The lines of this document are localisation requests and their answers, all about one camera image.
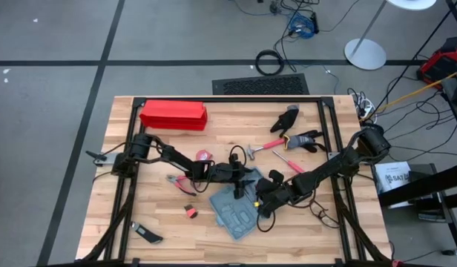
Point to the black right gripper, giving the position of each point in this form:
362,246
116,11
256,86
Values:
275,191

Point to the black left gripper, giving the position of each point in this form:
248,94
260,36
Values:
228,173

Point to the grey-blue plastic tool case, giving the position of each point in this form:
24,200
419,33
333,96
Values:
232,215

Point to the red black hex key set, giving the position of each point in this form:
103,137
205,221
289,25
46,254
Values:
191,212

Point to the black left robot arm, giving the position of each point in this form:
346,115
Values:
176,159

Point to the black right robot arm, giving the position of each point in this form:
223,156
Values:
332,167

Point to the red tape measure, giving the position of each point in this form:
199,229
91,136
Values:
204,155

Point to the black framed safety glasses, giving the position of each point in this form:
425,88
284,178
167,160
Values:
321,213

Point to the grey and black work glove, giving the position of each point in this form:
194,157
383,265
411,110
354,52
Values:
300,141

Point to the black utility knife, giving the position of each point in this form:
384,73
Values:
148,233

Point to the red plastic bin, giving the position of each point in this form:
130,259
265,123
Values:
173,115

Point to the white cardboard box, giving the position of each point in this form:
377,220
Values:
391,178

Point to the white power strip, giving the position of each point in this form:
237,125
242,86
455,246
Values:
366,107

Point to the black metal cart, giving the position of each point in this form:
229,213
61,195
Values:
429,185

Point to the black power strip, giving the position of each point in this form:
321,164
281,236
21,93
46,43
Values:
315,22

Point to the thin black pole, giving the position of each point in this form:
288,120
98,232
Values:
414,59

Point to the red and black power station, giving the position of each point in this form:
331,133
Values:
440,63

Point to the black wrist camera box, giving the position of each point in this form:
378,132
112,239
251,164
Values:
234,159

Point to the black aluminium table frame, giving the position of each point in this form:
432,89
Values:
323,111

